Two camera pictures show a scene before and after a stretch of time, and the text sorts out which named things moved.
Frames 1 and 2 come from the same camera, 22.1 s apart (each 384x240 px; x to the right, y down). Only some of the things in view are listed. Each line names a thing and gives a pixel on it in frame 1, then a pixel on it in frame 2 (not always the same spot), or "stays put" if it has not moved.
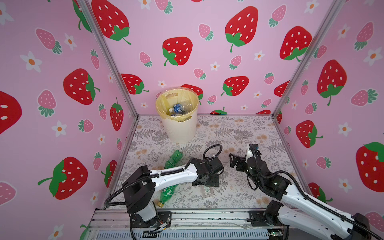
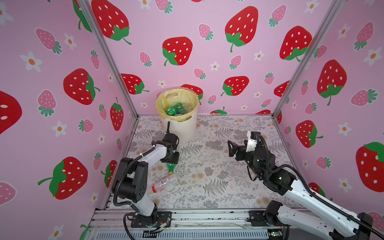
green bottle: (166, 194) to (178, 108)
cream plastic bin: (167, 98) stays put
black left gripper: (214, 182) to (176, 159)
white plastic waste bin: (182, 131) stays put
